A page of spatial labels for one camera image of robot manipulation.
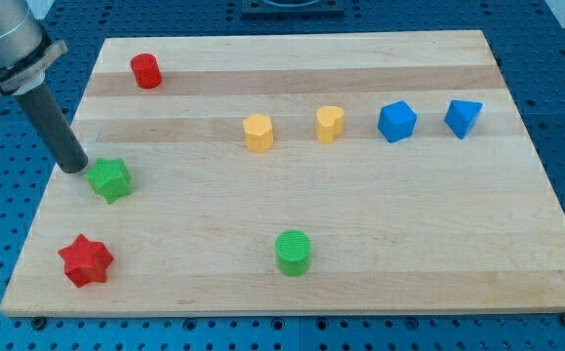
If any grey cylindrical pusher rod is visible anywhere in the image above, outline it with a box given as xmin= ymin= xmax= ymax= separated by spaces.
xmin=14 ymin=83 xmax=88 ymax=174

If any green star block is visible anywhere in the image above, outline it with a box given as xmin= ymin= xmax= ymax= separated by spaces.
xmin=85 ymin=158 xmax=133 ymax=204

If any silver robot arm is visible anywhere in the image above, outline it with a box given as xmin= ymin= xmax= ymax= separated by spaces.
xmin=0 ymin=0 xmax=88 ymax=174

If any red star block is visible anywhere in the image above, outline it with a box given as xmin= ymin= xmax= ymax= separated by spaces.
xmin=58 ymin=234 xmax=114 ymax=288

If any yellow heart block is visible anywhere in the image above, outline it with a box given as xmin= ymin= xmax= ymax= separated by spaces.
xmin=315 ymin=105 xmax=345 ymax=144

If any red cylinder block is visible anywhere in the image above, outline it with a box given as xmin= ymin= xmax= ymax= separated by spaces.
xmin=130 ymin=53 xmax=163 ymax=89

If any yellow hexagon block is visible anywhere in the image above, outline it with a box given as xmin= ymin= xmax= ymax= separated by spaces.
xmin=243 ymin=114 xmax=274 ymax=153

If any black mounting plate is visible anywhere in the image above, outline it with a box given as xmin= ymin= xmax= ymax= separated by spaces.
xmin=240 ymin=0 xmax=346 ymax=16

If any green cylinder block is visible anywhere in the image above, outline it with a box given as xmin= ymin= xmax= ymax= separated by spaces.
xmin=274 ymin=229 xmax=311 ymax=277

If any wooden board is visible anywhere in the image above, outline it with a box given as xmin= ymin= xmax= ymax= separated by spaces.
xmin=0 ymin=30 xmax=565 ymax=318

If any blue cube block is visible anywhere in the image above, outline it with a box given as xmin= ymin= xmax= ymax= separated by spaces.
xmin=378 ymin=100 xmax=418 ymax=142

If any blue triangular prism block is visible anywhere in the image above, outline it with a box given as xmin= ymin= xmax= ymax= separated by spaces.
xmin=444 ymin=100 xmax=483 ymax=139

